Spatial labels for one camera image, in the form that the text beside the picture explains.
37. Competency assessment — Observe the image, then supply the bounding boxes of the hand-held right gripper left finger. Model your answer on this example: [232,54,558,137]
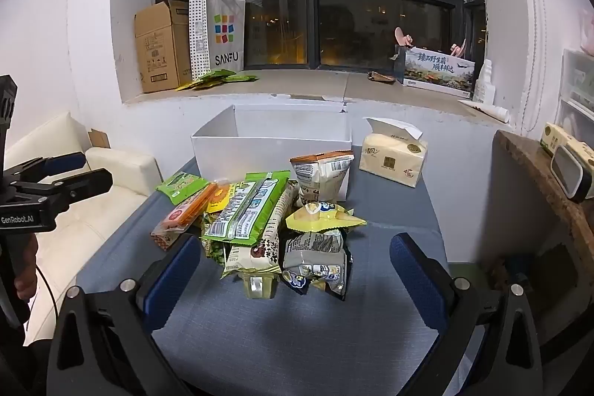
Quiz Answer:
[46,233,202,396]

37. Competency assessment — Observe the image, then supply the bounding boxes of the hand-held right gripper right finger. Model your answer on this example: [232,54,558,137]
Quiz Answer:
[390,233,546,396]

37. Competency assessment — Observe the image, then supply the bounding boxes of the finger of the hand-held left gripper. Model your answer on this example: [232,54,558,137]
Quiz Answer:
[2,151,87,188]
[9,168,113,216]

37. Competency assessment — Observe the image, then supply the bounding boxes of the white box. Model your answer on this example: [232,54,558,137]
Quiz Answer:
[191,105,353,202]

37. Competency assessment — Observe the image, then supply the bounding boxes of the person's left hand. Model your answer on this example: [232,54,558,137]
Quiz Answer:
[14,233,40,299]

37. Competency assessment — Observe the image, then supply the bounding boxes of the cream sofa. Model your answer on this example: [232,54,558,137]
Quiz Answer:
[0,111,163,332]

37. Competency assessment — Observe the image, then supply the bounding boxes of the small cardboard piece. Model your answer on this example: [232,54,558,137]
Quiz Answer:
[88,128,110,151]

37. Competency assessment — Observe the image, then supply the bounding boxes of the dark green snack packet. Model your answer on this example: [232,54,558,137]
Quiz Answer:
[199,213,233,264]

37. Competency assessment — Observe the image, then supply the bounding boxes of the orange pink stick packet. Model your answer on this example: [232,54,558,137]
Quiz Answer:
[151,183,219,252]

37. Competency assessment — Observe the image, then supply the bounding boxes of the clear jelly cup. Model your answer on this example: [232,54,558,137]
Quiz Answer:
[241,273,279,301]

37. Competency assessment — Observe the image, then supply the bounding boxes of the small green snack packet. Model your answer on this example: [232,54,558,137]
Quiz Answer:
[155,172,209,206]

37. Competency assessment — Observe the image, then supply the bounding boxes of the white brown print packet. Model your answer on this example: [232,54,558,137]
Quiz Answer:
[220,180,300,278]

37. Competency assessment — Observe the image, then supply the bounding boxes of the yellow sunflower print packet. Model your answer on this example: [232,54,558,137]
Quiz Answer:
[204,181,233,213]

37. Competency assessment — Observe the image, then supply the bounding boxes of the grey snack packet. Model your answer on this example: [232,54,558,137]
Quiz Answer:
[282,231,349,301]

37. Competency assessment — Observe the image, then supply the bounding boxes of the long green white packet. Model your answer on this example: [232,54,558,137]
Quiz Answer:
[203,171,291,246]

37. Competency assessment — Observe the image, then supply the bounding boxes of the blue grey table cover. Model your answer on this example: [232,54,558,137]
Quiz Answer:
[76,145,465,396]

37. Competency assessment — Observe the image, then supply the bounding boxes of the orange top white snack bag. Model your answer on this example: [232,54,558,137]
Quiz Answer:
[290,150,355,206]

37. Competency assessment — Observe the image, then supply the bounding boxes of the brown cardboard box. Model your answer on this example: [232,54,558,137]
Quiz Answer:
[134,0,193,94]

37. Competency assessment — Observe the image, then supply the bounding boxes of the brown speckled counter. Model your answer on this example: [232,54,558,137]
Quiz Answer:
[492,129,594,285]

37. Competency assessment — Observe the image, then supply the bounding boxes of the white tube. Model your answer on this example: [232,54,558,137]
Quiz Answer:
[458,99,511,124]

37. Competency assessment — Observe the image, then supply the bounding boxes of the white black device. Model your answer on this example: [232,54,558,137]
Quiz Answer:
[550,144,594,204]

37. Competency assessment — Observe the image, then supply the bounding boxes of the white paper shopping bag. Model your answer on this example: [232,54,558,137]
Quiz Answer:
[188,0,247,81]

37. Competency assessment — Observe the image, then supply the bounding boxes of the pale yellow tissue pack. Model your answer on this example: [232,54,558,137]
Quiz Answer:
[541,122,594,174]

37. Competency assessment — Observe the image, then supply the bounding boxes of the white bottle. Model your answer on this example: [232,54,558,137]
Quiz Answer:
[476,59,495,104]

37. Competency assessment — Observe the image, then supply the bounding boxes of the landscape print gift box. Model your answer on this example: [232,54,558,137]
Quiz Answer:
[401,48,476,96]

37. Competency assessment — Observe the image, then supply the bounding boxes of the dark blue box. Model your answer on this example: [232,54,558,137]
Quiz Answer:
[394,45,411,84]

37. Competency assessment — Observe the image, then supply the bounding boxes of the white storage drawers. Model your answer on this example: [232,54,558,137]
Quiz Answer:
[554,48,594,141]

